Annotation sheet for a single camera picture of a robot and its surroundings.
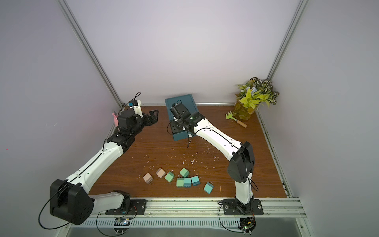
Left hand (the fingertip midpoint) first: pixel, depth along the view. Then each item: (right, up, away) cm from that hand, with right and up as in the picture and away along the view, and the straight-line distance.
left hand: (153, 110), depth 79 cm
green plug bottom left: (+14, -40, +1) cm, 42 cm away
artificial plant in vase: (+58, +10, +12) cm, 60 cm away
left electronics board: (-14, -56, -7) cm, 58 cm away
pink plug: (+3, -36, +4) cm, 36 cm away
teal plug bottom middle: (+19, -40, +1) cm, 44 cm away
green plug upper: (+16, -36, +5) cm, 40 cm away
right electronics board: (+48, -56, -9) cm, 74 cm away
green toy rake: (+51, -2, +34) cm, 61 cm away
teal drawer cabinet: (+19, +7, +18) cm, 27 cm away
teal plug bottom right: (+23, -39, +1) cm, 45 cm away
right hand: (+12, -6, +2) cm, 13 cm away
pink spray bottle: (-30, -5, +16) cm, 34 cm away
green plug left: (+8, -38, +3) cm, 39 cm away
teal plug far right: (+30, -42, -1) cm, 51 cm away
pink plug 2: (-4, -38, +2) cm, 39 cm away
